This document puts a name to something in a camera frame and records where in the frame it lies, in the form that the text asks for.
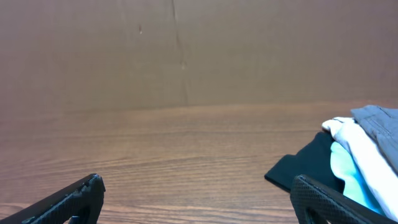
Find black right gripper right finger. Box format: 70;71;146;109
290;175;397;224

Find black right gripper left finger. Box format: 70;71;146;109
1;174;106;224

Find grey shorts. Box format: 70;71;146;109
351;105;397;174

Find black folded garment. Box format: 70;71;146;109
264;132;345;193

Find light blue garment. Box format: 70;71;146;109
330;142;385;216

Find beige shorts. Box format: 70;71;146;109
322;117;397;221

